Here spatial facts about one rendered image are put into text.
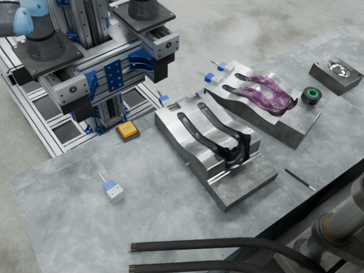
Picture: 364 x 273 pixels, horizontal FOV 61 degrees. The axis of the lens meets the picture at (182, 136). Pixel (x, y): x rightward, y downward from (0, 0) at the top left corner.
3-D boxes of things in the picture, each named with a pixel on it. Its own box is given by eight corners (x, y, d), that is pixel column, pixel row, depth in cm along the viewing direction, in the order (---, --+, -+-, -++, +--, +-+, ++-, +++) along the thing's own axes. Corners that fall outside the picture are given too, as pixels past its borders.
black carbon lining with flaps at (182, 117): (174, 117, 132) (174, 102, 125) (203, 103, 138) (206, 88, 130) (223, 177, 116) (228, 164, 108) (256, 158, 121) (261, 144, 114)
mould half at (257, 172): (155, 124, 139) (154, 103, 128) (201, 102, 148) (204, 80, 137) (223, 213, 114) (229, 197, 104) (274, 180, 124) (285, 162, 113)
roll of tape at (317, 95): (299, 102, 135) (301, 96, 132) (302, 90, 140) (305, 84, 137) (317, 107, 133) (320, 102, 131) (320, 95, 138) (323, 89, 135)
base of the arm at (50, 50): (21, 47, 130) (12, 27, 122) (55, 34, 136) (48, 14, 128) (37, 66, 124) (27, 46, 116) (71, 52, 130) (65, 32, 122)
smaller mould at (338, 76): (308, 73, 163) (313, 63, 157) (326, 63, 168) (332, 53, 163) (338, 96, 153) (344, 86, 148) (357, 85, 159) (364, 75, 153)
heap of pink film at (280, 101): (228, 93, 143) (231, 81, 137) (248, 74, 152) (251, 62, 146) (277, 122, 134) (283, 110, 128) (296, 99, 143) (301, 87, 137)
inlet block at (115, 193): (95, 181, 121) (92, 174, 116) (105, 173, 123) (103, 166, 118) (114, 205, 115) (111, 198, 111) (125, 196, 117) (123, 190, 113)
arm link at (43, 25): (54, 37, 120) (43, 4, 109) (17, 40, 117) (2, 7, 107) (54, 19, 127) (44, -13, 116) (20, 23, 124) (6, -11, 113)
